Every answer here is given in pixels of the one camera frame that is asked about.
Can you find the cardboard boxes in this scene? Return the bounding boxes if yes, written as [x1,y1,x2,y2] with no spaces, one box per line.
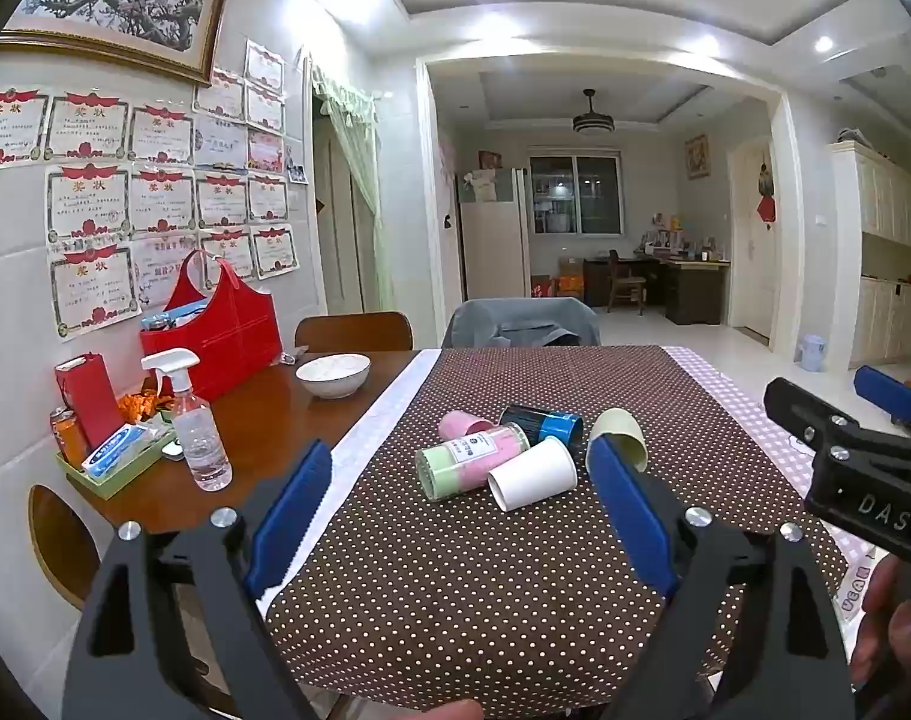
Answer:
[530,256,587,299]

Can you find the red door ornament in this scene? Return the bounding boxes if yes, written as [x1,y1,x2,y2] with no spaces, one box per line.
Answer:
[755,157,777,224]

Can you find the dark blue cup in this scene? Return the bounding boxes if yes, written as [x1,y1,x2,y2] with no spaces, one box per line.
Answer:
[498,405,584,458]

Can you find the dark wooden desk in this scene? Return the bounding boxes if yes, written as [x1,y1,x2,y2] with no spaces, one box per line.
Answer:
[582,253,730,325]

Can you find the wooden desk chair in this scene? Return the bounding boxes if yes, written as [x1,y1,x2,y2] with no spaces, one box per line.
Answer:
[606,249,648,314]

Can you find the person's right hand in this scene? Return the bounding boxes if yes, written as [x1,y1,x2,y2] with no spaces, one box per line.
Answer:
[849,555,911,691]

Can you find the orange drink can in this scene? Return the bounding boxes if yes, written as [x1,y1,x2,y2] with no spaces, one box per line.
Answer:
[49,406,91,467]

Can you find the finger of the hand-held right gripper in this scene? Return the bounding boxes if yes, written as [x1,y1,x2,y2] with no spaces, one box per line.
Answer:
[764,377,862,452]
[852,364,911,432]

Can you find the group of award certificates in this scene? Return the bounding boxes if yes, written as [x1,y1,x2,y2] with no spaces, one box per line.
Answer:
[0,37,308,338]

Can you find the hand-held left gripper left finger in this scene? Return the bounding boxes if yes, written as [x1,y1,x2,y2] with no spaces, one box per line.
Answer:
[65,439,334,720]

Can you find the red gift box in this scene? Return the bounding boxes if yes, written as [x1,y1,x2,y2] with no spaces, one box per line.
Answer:
[55,352,125,449]

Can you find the green plastic tray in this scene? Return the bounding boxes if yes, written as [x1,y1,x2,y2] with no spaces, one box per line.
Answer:
[56,420,179,500]

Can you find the pink plastic cup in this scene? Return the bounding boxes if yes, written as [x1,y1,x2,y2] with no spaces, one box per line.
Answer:
[437,410,497,443]

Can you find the ceiling fan lamp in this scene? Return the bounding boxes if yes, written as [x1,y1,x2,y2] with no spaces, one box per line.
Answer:
[572,88,618,137]

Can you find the person's left hand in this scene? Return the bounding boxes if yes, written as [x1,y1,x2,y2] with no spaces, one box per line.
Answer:
[391,697,486,720]

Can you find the white paper cup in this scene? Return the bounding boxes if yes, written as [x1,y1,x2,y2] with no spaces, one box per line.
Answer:
[486,436,579,514]

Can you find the window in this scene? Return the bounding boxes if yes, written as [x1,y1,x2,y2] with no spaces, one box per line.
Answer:
[528,152,624,236]

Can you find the white refrigerator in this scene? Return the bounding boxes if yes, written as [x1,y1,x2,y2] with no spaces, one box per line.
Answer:
[457,167,533,301]

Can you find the grey jacket on chair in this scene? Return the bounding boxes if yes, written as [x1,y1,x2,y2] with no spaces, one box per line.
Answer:
[441,297,603,350]

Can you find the white wall cabinet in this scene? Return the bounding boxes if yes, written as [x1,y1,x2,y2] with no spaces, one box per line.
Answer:
[828,141,911,370]

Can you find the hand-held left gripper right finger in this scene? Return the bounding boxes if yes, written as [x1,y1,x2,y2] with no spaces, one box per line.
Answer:
[587,435,858,720]

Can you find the cream plastic cup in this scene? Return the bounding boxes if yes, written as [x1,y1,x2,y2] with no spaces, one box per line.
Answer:
[584,408,650,475]

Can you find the white door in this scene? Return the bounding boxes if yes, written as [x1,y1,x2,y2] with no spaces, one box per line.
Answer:
[727,136,775,346]

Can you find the framed plum blossom painting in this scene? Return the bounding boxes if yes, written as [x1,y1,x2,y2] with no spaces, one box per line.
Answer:
[0,0,235,87]

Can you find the red leather tote bag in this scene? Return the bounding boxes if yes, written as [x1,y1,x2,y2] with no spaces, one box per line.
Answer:
[139,249,283,402]

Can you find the orange snack packets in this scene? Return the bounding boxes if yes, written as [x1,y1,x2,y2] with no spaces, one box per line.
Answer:
[118,392,173,427]

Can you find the green lace door curtain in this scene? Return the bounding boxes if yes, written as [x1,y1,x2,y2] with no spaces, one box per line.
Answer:
[310,60,381,312]

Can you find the blue tissue packet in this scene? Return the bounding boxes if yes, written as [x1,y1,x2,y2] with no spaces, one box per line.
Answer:
[81,422,161,478]

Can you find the brown polka dot tablecloth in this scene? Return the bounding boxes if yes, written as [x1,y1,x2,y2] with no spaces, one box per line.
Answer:
[264,345,850,713]

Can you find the clear spray bottle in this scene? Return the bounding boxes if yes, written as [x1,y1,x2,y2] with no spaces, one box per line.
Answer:
[140,348,233,493]

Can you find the white lace table runner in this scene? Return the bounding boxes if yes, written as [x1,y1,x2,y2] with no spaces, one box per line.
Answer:
[252,349,443,608]

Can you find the white ceramic bowl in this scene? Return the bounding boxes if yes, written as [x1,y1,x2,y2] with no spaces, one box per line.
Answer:
[295,352,372,400]

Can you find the green and pink cup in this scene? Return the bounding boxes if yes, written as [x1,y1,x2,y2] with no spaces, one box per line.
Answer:
[414,424,531,501]

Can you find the pink checkered tablecloth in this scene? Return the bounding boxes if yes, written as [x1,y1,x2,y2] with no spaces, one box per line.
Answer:
[661,345,887,642]

